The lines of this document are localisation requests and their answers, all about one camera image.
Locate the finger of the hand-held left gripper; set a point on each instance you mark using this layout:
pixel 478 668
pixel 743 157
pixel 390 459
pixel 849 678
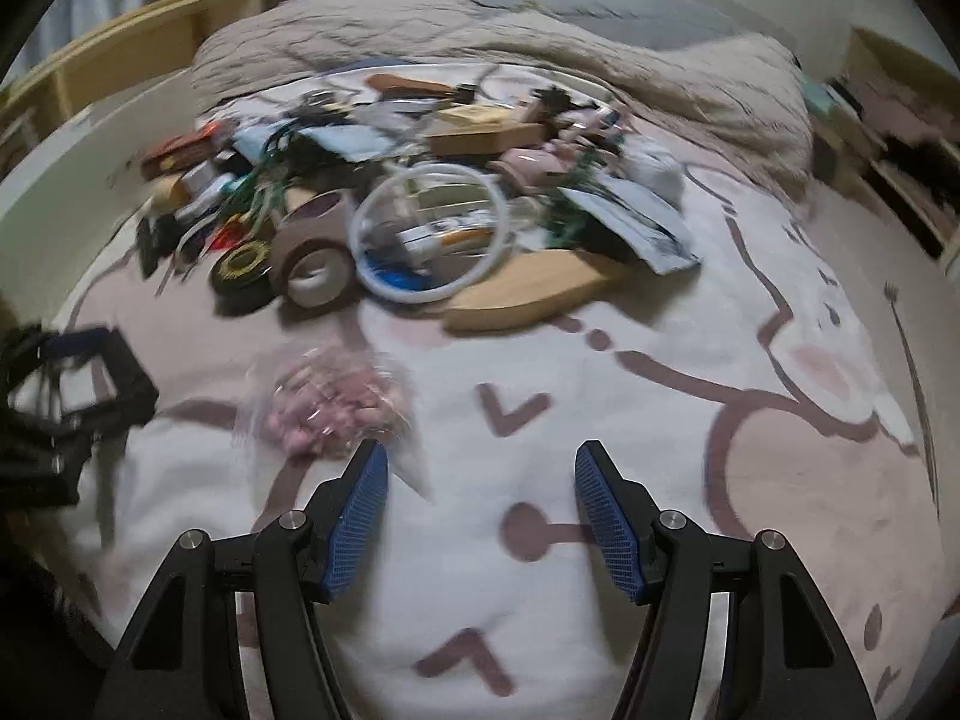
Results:
pixel 75 341
pixel 139 397

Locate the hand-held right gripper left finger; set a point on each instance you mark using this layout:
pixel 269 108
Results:
pixel 352 532

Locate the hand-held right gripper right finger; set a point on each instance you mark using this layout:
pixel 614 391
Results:
pixel 611 532

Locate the clear bag of pink beads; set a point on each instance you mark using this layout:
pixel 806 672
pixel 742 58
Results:
pixel 330 409

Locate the black and yellow roll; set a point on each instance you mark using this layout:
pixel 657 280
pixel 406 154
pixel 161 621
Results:
pixel 241 270

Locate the clear round container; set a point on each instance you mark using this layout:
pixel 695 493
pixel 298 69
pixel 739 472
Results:
pixel 431 274

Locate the white pink-patterned blanket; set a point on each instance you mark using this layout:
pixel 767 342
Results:
pixel 675 465

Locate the beige tape roll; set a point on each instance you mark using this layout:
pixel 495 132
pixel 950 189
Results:
pixel 171 196

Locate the brown tape roll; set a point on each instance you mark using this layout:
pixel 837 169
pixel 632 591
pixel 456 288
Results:
pixel 319 214
pixel 281 274

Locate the red box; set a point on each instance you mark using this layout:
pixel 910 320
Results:
pixel 180 150

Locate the tan wooden board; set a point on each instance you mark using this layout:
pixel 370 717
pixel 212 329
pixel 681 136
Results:
pixel 525 292

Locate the wooden shelf unit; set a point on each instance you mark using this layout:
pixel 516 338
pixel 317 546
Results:
pixel 112 45

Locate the grey-blue packet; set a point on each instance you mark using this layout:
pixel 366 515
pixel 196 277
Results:
pixel 637 232

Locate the white tube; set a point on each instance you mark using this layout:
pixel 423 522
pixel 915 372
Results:
pixel 446 234

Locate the light blue mask packet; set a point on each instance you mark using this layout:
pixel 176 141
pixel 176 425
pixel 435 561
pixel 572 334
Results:
pixel 349 142

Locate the green plastic sprigs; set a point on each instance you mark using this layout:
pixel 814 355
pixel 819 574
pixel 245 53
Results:
pixel 570 202

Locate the pink pouch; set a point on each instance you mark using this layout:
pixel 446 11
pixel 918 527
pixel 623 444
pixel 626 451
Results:
pixel 534 169

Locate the brown wooden box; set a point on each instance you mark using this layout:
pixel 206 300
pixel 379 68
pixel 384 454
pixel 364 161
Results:
pixel 480 141

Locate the brown leather case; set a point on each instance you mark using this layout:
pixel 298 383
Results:
pixel 409 86

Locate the cream box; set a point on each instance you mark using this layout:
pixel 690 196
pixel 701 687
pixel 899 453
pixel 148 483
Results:
pixel 472 115

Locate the closet shelf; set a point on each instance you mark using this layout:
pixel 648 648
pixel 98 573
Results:
pixel 862 135

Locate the pile of clothes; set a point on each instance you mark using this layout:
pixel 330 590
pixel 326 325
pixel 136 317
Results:
pixel 926 169

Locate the beige fluffy blanket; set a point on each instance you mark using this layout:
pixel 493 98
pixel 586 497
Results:
pixel 450 15

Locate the grey duvet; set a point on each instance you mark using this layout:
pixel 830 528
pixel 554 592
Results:
pixel 600 4

